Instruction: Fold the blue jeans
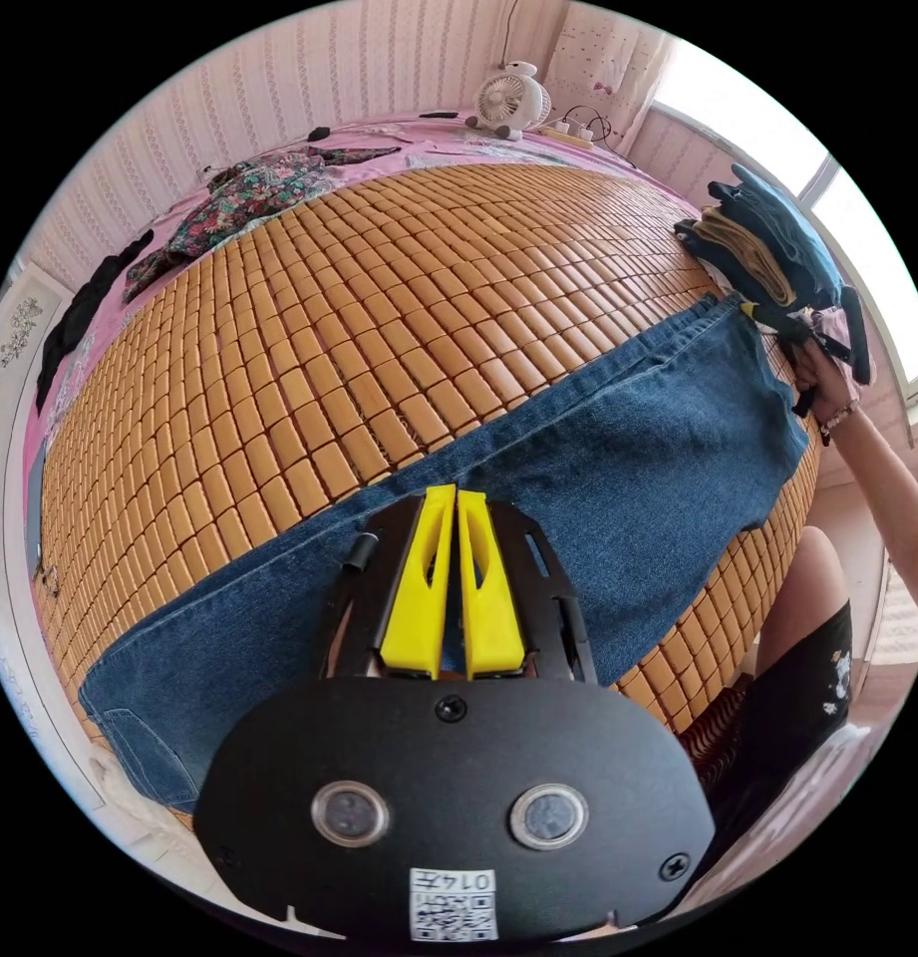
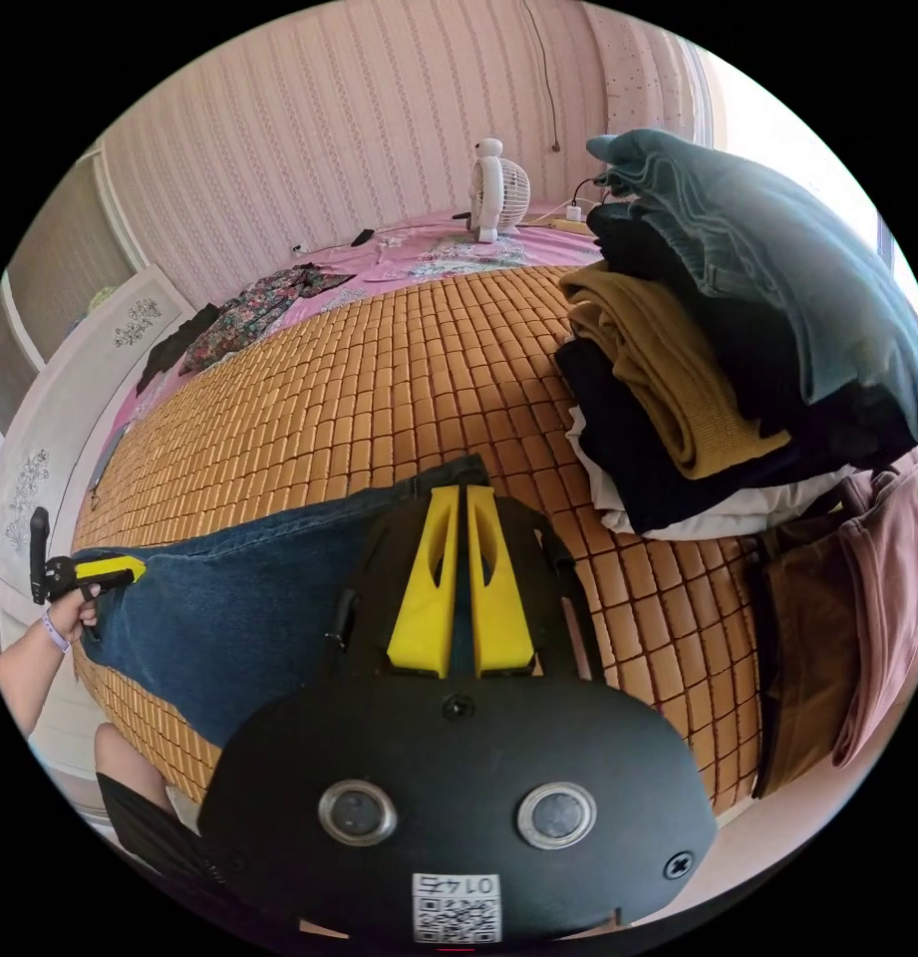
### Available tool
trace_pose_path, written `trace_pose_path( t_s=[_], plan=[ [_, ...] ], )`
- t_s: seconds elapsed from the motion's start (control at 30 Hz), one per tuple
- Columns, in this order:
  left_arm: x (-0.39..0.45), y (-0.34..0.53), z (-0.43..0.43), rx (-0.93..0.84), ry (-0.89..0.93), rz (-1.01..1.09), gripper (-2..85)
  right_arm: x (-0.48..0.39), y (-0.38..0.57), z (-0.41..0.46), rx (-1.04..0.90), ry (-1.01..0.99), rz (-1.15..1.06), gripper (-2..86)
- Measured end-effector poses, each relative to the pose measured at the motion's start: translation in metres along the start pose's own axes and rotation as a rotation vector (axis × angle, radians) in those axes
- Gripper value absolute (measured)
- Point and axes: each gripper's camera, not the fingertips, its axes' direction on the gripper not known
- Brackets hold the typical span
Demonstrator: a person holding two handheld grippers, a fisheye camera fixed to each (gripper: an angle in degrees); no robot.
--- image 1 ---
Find white fan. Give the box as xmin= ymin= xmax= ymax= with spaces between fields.
xmin=466 ymin=59 xmax=554 ymax=143

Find blue jeans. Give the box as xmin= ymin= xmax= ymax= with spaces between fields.
xmin=78 ymin=293 xmax=811 ymax=814

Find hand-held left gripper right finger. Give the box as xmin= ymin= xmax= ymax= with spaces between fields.
xmin=458 ymin=489 xmax=528 ymax=683

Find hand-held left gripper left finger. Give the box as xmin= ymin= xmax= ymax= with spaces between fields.
xmin=379 ymin=483 xmax=458 ymax=682

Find person's right hand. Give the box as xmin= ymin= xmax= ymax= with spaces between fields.
xmin=792 ymin=337 xmax=862 ymax=434

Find pile of clothes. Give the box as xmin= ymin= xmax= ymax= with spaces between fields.
xmin=673 ymin=162 xmax=848 ymax=309

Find window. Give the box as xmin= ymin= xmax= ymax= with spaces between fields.
xmin=649 ymin=33 xmax=918 ymax=450

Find black garment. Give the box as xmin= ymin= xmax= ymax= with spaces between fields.
xmin=35 ymin=229 xmax=155 ymax=414

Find person's body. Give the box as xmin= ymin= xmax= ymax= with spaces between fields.
xmin=679 ymin=525 xmax=897 ymax=910

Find bed with woven mat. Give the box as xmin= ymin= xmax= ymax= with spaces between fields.
xmin=24 ymin=110 xmax=830 ymax=827

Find person's right forearm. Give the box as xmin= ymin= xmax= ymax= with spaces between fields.
xmin=818 ymin=400 xmax=918 ymax=626

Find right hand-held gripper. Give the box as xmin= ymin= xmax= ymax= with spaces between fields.
xmin=738 ymin=297 xmax=854 ymax=420

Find pink curtain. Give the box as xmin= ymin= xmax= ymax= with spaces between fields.
xmin=541 ymin=5 xmax=675 ymax=145

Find floral print garment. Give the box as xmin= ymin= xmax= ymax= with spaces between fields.
xmin=122 ymin=144 xmax=405 ymax=304

